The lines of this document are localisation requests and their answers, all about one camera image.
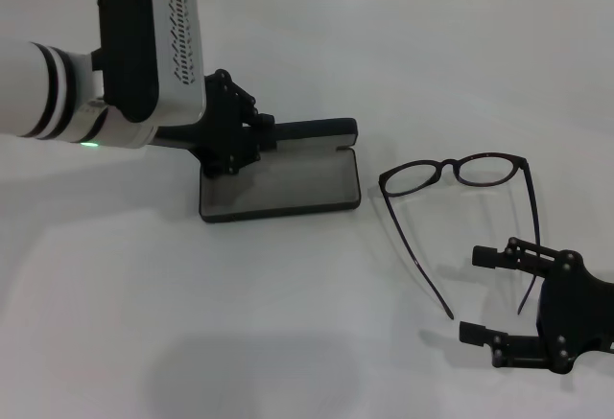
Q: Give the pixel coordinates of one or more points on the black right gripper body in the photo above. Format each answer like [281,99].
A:
[571,313]

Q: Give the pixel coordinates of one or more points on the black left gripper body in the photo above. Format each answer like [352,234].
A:
[225,126]

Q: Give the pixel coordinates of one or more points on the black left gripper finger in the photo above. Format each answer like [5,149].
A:
[261,120]
[266,138]

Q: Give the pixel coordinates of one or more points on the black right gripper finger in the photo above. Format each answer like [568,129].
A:
[487,256]
[472,332]

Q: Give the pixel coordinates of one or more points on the black glasses case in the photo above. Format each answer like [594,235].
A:
[288,184]

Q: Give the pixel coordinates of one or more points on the black-framed glasses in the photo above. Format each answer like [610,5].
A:
[448,164]

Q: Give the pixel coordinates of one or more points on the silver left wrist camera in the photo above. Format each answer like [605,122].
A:
[139,30]

